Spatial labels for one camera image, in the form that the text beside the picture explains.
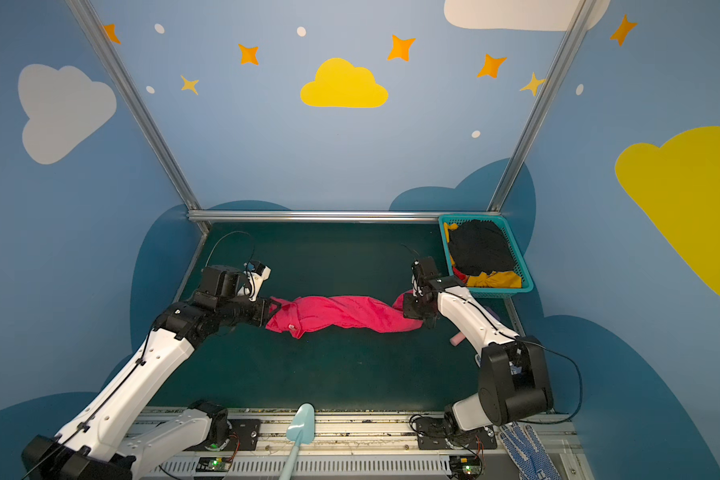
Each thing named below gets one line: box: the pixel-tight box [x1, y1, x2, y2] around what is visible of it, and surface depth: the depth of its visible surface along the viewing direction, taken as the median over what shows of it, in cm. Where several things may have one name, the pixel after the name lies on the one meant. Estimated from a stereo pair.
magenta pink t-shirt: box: [266, 290, 423, 339], surface depth 95 cm
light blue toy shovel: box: [278, 403, 315, 480], surface depth 76 cm
